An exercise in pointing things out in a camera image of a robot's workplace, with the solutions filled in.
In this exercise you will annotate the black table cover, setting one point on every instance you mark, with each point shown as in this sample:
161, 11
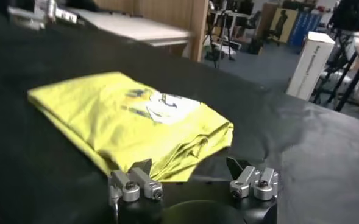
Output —
289, 137

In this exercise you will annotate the black tripod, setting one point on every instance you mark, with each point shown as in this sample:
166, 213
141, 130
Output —
220, 30

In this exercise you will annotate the yellow poster black silhouette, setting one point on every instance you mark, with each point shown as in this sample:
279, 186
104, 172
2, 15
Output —
284, 24

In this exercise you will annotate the white rectangular table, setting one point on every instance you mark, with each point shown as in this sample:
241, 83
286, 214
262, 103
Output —
130, 27

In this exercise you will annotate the tall white cardboard box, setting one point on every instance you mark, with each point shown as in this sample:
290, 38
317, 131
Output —
310, 67

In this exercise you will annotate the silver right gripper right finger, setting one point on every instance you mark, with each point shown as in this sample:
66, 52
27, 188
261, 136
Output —
252, 182

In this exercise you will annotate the black trash bin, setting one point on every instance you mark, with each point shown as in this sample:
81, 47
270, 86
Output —
255, 45

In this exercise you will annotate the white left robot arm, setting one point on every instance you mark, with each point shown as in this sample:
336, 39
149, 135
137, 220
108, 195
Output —
27, 18

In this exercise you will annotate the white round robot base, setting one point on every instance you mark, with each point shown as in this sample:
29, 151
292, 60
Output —
228, 47

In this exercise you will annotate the yellow-green t-shirt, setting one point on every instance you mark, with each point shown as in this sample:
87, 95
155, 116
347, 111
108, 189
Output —
106, 121

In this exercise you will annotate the wooden partition screen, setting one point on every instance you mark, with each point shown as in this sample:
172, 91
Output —
167, 9

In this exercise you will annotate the blue panel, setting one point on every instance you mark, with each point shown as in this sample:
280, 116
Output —
305, 24

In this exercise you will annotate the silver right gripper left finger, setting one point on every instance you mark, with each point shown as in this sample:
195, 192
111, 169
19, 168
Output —
136, 182

